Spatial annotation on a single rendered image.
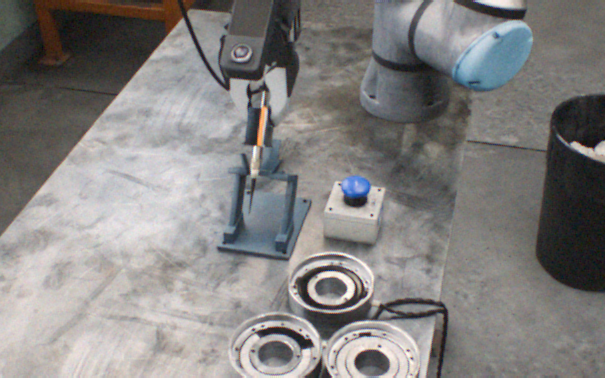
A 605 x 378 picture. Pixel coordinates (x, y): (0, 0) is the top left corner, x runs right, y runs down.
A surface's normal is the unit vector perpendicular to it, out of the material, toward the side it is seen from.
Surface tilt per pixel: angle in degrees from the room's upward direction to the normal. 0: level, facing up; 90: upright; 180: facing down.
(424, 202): 0
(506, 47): 98
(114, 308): 0
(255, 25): 32
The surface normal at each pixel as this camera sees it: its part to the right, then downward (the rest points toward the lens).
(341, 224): -0.25, 0.59
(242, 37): -0.13, -0.35
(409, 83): 0.00, 0.34
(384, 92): -0.61, 0.22
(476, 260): -0.01, -0.79
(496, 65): 0.54, 0.61
